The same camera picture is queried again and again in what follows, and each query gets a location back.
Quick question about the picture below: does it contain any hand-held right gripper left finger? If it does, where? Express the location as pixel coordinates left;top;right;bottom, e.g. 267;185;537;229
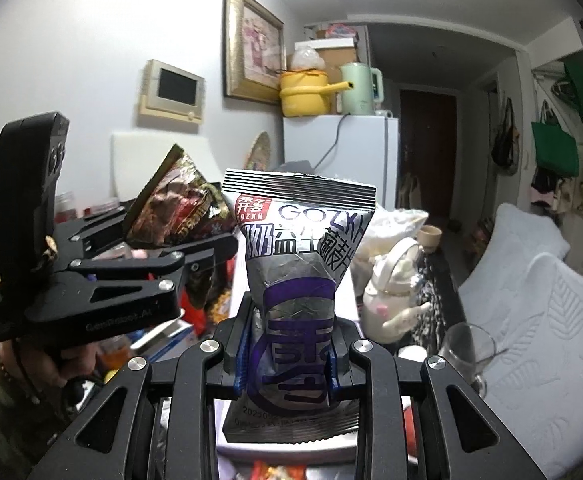
26;292;255;480

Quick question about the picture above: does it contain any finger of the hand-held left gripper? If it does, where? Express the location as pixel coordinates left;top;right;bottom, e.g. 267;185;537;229
54;199;140;261
24;232;240;322

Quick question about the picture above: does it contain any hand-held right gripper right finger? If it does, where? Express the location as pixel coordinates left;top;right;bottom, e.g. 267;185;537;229
324;316;548;480

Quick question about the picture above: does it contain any dark brown snack packet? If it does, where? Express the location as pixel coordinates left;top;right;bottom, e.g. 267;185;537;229
121;143;237;252

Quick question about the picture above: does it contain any silver purple snack packet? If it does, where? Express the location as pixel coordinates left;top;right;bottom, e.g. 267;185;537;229
221;168;377;444

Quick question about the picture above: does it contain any person's left hand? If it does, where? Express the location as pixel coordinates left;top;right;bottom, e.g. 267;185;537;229
46;332;122;402

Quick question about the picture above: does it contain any blue white carton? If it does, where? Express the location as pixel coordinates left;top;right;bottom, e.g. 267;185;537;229
131;317;198;362

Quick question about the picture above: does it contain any white cartoon water bottle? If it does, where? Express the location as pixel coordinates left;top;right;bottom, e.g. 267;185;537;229
361;237;435;344

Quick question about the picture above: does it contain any glass cup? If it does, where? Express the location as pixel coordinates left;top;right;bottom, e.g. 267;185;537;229
441;322;498;397

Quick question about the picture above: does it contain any woven round mat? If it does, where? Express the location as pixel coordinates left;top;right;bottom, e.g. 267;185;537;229
243;130;272;177

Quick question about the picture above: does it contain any grey paper bag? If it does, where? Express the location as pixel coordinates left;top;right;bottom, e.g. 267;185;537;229
271;159;323;175

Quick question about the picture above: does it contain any clear plastic bag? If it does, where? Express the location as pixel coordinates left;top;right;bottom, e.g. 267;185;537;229
366;205;430;272

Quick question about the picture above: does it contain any small beige cup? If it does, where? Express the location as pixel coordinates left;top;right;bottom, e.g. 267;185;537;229
417;225;443;252

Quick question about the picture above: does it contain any large leaf pattern pillow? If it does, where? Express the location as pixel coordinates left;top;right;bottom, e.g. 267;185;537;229
458;253;583;480

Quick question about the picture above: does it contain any yellow pot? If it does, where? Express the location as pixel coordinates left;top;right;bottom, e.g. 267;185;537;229
278;70;353;117

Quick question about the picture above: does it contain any white fridge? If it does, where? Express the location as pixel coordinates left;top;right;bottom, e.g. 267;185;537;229
282;114;401;212

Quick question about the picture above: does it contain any small leaf pattern pillow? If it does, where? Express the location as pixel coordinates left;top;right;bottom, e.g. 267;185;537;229
490;202;571;272

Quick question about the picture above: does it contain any framed picture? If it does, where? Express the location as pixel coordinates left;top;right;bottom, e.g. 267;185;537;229
222;0;286;106

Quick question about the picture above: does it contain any dark wooden door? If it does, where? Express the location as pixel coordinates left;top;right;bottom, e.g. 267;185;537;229
398;87;457;222

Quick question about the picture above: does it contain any green electric kettle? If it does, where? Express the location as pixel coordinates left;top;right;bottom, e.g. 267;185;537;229
338;62;385;117

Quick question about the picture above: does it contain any cardboard box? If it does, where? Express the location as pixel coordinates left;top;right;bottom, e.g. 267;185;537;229
293;34;360;79

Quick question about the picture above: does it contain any dark hanging bag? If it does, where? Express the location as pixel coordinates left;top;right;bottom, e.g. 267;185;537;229
491;97;523;177

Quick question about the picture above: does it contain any wall intercom panel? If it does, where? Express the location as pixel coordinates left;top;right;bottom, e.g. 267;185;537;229
137;58;207;124

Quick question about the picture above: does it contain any black kettle cable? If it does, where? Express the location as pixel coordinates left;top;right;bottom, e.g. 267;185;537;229
316;112;350;169

